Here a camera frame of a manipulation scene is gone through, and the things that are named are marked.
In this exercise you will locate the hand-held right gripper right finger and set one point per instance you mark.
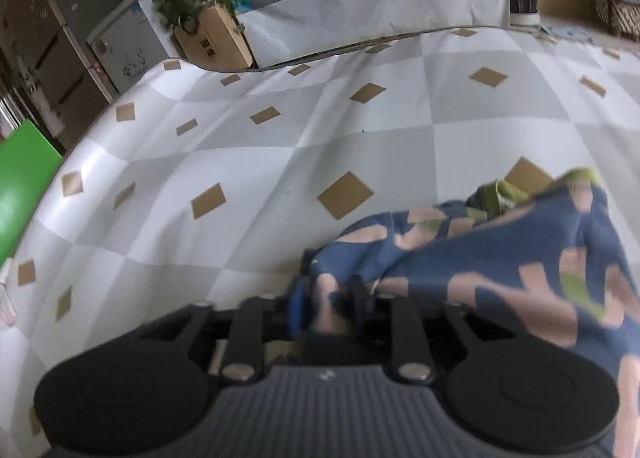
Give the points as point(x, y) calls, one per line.
point(361, 300)

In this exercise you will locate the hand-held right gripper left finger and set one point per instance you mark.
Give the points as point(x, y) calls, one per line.
point(299, 308)

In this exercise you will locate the blue letter-print shirt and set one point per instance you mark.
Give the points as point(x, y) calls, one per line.
point(500, 248)

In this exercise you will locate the checkered diamond-print tablecloth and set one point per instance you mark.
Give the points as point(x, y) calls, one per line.
point(250, 163)

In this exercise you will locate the cardboard box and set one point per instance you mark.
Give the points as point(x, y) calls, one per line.
point(215, 45)

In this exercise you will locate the pink striped cloth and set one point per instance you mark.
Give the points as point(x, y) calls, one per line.
point(6, 305)

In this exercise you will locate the white cloth covered table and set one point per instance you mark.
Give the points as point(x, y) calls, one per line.
point(375, 3)

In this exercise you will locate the green plastic chair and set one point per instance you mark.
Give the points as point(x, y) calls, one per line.
point(25, 188)

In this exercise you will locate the blue white printed mat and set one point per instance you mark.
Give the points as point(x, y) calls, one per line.
point(567, 32)

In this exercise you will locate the brown cabinet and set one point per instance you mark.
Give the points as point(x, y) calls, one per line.
point(45, 63)

